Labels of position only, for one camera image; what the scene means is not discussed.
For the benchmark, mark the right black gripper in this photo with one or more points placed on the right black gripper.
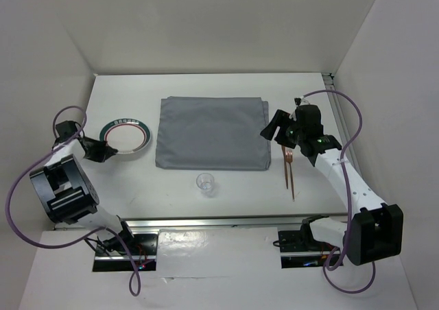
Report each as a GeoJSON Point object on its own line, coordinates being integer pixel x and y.
{"type": "Point", "coordinates": [278, 120]}

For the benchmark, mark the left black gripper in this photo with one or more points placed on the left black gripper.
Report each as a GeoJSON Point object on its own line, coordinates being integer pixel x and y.
{"type": "Point", "coordinates": [104, 151]}

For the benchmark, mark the green rimmed white plate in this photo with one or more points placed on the green rimmed white plate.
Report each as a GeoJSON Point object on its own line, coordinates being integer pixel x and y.
{"type": "Point", "coordinates": [126, 135]}

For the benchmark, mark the copper knife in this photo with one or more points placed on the copper knife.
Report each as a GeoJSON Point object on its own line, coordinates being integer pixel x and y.
{"type": "Point", "coordinates": [285, 166]}

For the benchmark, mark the copper fork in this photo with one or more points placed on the copper fork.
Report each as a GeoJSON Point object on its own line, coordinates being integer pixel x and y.
{"type": "Point", "coordinates": [289, 159]}

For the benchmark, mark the grey cloth placemat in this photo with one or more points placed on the grey cloth placemat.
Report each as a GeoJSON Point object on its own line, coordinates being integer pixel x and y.
{"type": "Point", "coordinates": [202, 133]}

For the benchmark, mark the clear plastic cup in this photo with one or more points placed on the clear plastic cup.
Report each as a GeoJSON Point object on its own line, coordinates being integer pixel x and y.
{"type": "Point", "coordinates": [205, 183]}

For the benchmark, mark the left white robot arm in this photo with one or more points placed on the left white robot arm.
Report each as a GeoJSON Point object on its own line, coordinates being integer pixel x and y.
{"type": "Point", "coordinates": [67, 194]}

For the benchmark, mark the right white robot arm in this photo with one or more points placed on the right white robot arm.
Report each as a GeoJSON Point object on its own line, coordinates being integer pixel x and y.
{"type": "Point", "coordinates": [374, 229]}

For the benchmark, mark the aluminium side rail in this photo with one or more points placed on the aluminium side rail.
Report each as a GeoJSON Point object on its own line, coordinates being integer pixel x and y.
{"type": "Point", "coordinates": [345, 135]}

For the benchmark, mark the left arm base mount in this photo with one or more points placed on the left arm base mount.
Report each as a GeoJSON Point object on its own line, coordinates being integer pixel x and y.
{"type": "Point", "coordinates": [143, 250]}

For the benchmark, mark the aluminium front rail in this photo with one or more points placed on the aluminium front rail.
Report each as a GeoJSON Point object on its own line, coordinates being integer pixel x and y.
{"type": "Point", "coordinates": [214, 222]}

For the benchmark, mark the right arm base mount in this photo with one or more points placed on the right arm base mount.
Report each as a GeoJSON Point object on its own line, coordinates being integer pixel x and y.
{"type": "Point", "coordinates": [296, 252]}

